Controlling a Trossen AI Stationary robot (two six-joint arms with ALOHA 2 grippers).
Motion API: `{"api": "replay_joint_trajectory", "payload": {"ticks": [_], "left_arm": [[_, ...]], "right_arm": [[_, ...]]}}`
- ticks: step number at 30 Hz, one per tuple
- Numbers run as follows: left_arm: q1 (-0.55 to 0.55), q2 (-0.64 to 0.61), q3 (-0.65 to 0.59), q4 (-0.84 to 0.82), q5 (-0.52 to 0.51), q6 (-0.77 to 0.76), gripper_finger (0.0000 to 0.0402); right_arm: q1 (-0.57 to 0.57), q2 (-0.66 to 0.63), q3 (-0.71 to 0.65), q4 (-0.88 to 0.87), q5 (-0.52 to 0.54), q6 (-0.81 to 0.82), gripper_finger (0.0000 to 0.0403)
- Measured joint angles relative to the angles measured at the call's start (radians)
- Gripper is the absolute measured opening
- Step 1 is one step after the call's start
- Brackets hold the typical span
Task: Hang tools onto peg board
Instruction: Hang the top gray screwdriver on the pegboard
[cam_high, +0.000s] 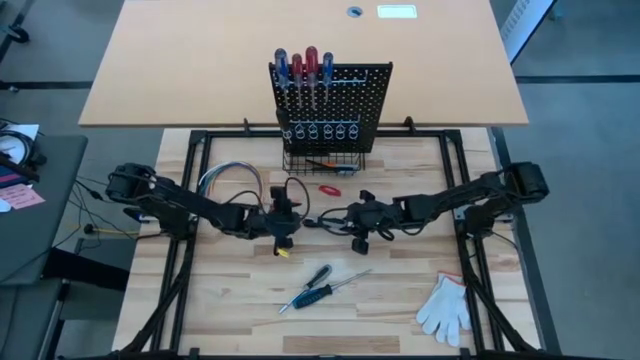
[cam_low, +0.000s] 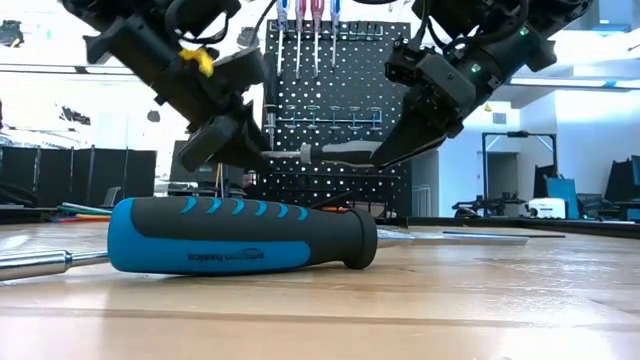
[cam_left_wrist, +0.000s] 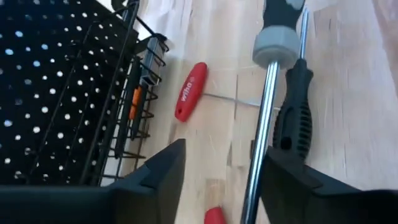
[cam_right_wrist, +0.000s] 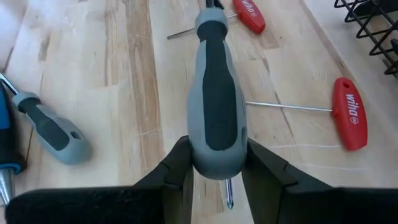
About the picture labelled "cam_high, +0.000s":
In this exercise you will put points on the black metal pegboard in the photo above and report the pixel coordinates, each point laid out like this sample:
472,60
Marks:
360,100

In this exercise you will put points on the pink paper note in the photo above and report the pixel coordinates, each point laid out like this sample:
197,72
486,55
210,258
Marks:
20,196

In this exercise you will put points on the small blue silver tool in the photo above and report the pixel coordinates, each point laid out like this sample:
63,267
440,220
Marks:
347,171

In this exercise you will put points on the white paper sheet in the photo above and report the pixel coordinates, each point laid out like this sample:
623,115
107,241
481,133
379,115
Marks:
25,131

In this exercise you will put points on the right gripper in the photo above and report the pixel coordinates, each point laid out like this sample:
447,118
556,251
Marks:
375,217

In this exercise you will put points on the orange black hand tool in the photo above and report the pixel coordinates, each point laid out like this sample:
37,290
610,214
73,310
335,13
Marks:
330,163

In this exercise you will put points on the black aluminium table frame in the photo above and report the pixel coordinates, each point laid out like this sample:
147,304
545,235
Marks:
197,150

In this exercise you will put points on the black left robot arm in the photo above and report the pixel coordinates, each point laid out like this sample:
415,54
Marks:
175,200

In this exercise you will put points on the yellow tape strip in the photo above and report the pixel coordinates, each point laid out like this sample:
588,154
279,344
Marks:
283,252

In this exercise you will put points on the yellow rod with black knob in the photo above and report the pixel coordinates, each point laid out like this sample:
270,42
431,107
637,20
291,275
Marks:
115,231

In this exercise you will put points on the black caster wheel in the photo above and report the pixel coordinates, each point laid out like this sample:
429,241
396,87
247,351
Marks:
20,34

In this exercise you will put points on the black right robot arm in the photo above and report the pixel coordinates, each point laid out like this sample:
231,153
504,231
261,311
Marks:
450,200

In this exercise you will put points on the tan wooden desk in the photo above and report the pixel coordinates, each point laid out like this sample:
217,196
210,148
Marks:
200,60

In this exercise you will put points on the white perforated panel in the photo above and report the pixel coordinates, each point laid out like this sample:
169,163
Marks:
525,20

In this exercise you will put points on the dark grey side table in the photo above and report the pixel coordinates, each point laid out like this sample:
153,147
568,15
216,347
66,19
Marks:
40,235

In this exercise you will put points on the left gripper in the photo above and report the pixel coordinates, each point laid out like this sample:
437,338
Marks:
282,222

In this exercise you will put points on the white desk panel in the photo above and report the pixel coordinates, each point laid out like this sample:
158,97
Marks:
397,11

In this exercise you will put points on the silver hook rail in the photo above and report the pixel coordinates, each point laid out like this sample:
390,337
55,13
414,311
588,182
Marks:
350,80

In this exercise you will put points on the white knit work glove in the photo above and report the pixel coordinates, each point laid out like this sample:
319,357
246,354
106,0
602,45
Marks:
445,310

